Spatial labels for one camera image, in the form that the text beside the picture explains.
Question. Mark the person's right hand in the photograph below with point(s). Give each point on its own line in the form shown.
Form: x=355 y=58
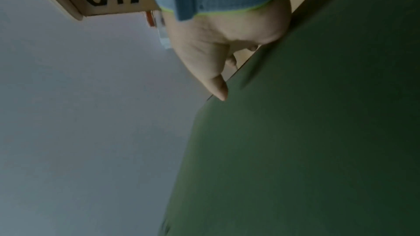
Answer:
x=210 y=38

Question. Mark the clear bottle with red label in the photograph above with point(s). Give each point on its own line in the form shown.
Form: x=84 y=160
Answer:
x=160 y=27

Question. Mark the dark green mat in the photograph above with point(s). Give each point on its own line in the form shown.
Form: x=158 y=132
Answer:
x=302 y=131

